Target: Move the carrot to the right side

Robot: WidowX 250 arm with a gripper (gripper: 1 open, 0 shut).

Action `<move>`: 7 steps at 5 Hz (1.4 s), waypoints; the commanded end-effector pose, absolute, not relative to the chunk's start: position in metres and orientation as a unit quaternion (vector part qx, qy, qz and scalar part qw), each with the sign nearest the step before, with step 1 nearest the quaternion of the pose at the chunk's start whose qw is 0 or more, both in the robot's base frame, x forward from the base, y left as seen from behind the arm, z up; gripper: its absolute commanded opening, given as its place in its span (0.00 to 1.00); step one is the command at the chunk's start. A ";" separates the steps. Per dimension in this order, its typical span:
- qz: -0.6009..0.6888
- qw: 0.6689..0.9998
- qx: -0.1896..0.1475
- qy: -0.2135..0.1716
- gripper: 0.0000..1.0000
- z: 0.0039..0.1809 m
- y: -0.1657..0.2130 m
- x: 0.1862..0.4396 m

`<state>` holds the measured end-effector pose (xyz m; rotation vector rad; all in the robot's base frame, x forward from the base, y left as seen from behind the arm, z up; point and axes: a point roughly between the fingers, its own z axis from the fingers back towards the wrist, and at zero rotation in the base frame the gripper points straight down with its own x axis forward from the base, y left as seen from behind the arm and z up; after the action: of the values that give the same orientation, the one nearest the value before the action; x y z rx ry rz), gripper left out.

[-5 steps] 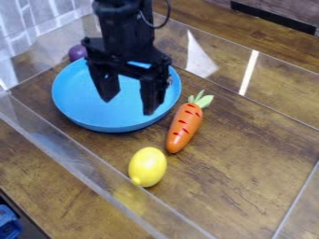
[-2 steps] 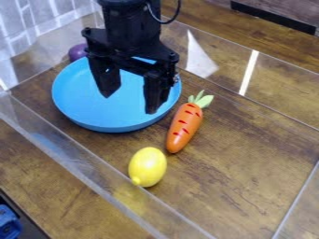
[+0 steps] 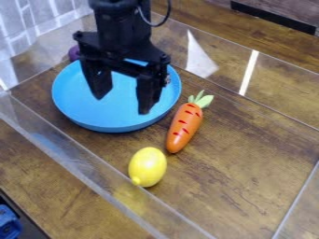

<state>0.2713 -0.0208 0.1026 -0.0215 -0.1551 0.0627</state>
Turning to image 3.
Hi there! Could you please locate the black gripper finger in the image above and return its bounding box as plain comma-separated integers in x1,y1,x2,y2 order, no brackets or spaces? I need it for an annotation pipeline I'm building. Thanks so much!
136,64,169,115
80,58,112,100

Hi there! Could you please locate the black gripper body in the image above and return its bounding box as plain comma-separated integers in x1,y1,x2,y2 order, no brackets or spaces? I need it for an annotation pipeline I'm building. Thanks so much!
72,0,171,78

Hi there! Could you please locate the orange toy carrot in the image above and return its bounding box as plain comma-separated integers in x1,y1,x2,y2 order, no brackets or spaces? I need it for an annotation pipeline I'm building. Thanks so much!
165,91,215,153

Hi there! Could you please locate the yellow toy lemon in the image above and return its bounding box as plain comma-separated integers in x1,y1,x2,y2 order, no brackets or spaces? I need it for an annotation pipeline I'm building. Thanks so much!
128,147,167,188

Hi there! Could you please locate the purple toy eggplant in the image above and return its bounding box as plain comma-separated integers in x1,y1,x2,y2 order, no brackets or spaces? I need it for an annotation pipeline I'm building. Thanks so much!
67,45,80,62

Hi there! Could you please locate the blue plastic plate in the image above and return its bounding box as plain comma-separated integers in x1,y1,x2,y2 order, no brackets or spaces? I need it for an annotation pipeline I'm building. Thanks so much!
51,61,181,133

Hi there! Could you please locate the clear acrylic barrier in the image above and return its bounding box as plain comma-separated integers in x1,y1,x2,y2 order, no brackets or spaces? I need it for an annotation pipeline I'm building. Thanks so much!
0,21,319,239

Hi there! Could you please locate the blue object at corner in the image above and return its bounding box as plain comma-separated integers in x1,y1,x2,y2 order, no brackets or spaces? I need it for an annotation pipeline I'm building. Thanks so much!
0,204,23,239

